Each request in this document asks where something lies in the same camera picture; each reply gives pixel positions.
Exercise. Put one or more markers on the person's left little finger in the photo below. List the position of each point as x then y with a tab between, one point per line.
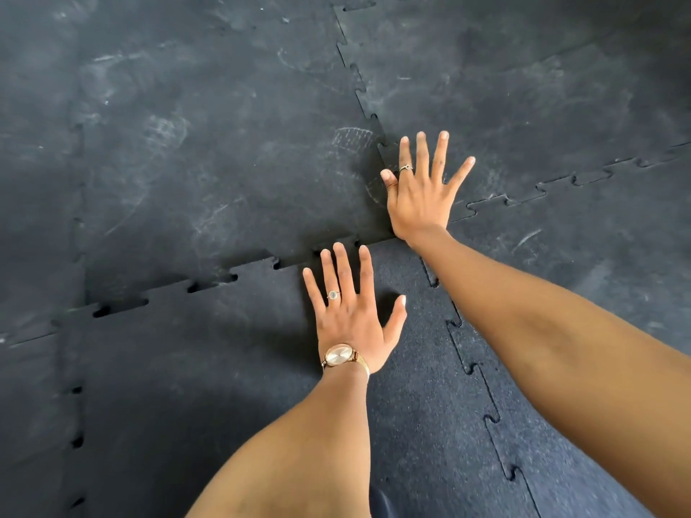
314	291

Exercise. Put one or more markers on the person's right middle finger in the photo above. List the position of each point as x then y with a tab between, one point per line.
422	156

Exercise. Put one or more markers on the black interlocking floor mats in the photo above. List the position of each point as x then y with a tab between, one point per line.
216	129

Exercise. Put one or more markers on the person's right thumb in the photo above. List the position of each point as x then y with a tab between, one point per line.
390	189

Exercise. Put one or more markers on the person's left thumb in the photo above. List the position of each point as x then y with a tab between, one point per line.
395	320

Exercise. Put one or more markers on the person's left hand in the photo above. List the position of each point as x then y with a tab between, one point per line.
351	323

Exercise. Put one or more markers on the person's left forearm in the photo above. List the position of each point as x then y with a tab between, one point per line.
302	447

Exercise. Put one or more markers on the person's left middle finger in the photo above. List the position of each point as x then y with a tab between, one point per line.
345	269

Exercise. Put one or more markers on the rose gold wristwatch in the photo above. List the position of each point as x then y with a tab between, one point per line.
340	354

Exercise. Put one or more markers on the person's right forearm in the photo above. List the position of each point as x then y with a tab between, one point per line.
567	350

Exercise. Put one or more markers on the speckled grey puzzle mat tile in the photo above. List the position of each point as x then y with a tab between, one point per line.
216	382

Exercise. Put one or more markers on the person's right little finger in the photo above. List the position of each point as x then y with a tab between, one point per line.
461	175

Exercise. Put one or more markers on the person's right hand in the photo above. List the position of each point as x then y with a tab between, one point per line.
421	204

